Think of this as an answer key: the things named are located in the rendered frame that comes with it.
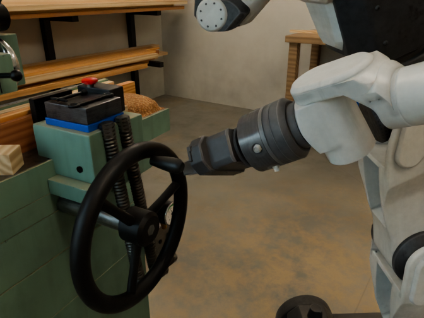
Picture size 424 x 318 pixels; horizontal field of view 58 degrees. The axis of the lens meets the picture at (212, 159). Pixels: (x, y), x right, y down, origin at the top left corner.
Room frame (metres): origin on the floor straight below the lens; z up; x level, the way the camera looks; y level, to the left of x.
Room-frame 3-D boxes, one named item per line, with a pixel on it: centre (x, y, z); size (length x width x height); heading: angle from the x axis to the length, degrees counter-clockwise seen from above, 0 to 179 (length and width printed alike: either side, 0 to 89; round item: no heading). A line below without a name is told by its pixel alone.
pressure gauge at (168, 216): (0.84, 0.12, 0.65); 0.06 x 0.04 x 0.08; 152
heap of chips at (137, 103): (0.94, 0.20, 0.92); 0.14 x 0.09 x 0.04; 62
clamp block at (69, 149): (0.67, 0.22, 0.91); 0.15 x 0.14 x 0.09; 152
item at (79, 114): (0.68, 0.22, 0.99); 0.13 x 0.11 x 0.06; 152
